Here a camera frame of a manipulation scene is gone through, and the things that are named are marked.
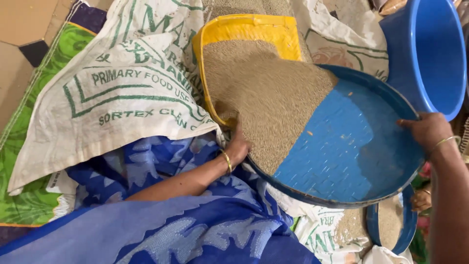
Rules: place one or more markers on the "plain white bag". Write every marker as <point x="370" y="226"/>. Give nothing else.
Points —
<point x="384" y="256"/>

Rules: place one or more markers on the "grain in small sieve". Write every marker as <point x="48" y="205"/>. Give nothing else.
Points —
<point x="390" y="220"/>

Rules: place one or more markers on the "small blue round sieve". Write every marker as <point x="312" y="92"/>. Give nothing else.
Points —
<point x="409" y="223"/>

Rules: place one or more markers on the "green patterned floor mat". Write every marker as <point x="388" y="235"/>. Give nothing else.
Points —
<point x="29" y="198"/>

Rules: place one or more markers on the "pink floral cloth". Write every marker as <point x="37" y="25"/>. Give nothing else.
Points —
<point x="425" y="171"/>

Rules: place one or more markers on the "gold bangle on left wrist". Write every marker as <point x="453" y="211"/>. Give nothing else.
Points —
<point x="227" y="160"/>

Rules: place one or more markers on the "yellow plastic tub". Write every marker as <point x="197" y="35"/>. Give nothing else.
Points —
<point x="249" y="29"/>

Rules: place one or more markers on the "blue patterned sari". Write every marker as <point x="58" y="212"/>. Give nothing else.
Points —
<point x="176" y="220"/>

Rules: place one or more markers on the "loose grain on sack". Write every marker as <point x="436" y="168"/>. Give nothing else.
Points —
<point x="350" y="225"/>

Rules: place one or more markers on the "heap of brown grain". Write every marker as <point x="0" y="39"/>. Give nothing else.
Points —
<point x="271" y="99"/>

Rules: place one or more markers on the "person's right hand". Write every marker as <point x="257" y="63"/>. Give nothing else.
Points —
<point x="432" y="128"/>

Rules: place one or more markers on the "large blue round sieve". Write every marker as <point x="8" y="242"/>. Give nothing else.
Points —
<point x="348" y="146"/>

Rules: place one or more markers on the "person's left hand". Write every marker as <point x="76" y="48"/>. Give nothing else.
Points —
<point x="239" y="148"/>

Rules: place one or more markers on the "gold bangle on right wrist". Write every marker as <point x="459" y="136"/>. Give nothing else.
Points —
<point x="445" y="140"/>

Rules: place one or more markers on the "blue plastic bucket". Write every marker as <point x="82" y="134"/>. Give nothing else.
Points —
<point x="428" y="55"/>

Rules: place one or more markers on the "gold bangle on wrist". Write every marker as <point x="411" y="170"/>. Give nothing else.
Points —
<point x="445" y="140"/>
<point x="227" y="160"/>

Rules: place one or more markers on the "white sack with green print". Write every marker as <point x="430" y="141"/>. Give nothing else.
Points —
<point x="317" y="229"/>
<point x="128" y="73"/>
<point x="340" y="33"/>

